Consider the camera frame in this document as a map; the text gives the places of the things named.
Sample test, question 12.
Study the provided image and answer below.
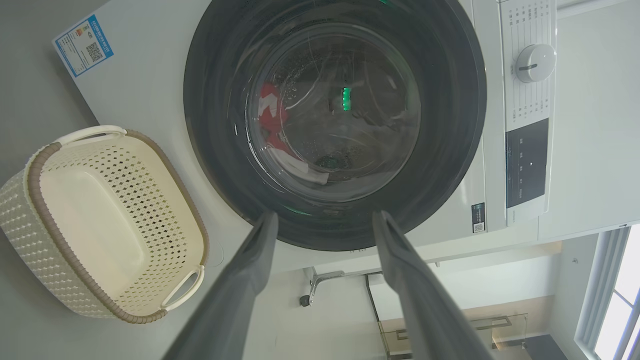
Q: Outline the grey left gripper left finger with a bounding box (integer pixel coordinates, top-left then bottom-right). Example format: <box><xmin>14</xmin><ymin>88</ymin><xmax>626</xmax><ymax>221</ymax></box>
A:
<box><xmin>162</xmin><ymin>210</ymin><xmax>279</xmax><ymax>360</ymax></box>

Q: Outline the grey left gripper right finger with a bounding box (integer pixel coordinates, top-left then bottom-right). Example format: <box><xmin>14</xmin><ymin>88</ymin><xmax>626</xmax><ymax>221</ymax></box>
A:
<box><xmin>372</xmin><ymin>210</ymin><xmax>496</xmax><ymax>360</ymax></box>

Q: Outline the dark round washer door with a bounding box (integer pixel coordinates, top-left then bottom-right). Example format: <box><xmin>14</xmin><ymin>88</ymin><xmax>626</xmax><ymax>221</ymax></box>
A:
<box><xmin>183</xmin><ymin>0</ymin><xmax>488</xmax><ymax>252</ymax></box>

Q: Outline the red cloth garment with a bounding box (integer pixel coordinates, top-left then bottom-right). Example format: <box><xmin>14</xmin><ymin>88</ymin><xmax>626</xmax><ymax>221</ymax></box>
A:
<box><xmin>257</xmin><ymin>83</ymin><xmax>330</xmax><ymax>186</ymax></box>

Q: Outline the cream perforated laundry basket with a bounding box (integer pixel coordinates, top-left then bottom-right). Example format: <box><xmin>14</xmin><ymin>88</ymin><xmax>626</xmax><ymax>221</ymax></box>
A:
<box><xmin>0</xmin><ymin>125</ymin><xmax>210</xmax><ymax>325</ymax></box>

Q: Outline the white front-load washing machine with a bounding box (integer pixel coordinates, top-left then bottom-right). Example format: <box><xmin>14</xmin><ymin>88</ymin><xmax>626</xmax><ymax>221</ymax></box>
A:
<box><xmin>52</xmin><ymin>0</ymin><xmax>559</xmax><ymax>274</ymax></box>

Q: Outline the dark QR code sticker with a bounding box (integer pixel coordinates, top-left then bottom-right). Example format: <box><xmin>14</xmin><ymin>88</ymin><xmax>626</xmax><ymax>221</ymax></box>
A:
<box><xmin>470</xmin><ymin>202</ymin><xmax>487</xmax><ymax>235</ymax></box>

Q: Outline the black control display panel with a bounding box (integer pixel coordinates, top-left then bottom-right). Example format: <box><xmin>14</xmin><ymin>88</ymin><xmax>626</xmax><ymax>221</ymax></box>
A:
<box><xmin>504</xmin><ymin>118</ymin><xmax>551</xmax><ymax>209</ymax></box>

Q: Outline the white framed window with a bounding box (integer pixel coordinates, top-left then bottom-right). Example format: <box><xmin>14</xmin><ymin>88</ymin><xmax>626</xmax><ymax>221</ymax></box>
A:
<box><xmin>574</xmin><ymin>224</ymin><xmax>640</xmax><ymax>360</ymax></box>

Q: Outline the white program dial knob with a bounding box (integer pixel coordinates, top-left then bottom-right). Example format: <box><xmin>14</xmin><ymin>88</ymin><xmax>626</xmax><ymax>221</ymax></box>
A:
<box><xmin>514</xmin><ymin>43</ymin><xmax>557</xmax><ymax>84</ymax></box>

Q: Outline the blue energy label sticker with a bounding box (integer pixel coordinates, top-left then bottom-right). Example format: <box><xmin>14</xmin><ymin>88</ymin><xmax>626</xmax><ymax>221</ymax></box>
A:
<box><xmin>52</xmin><ymin>14</ymin><xmax>115</xmax><ymax>79</ymax></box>

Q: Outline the glass door with metal handle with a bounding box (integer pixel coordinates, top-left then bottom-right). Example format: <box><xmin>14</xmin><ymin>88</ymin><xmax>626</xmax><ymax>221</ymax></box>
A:
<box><xmin>379</xmin><ymin>313</ymin><xmax>529</xmax><ymax>359</ymax></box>

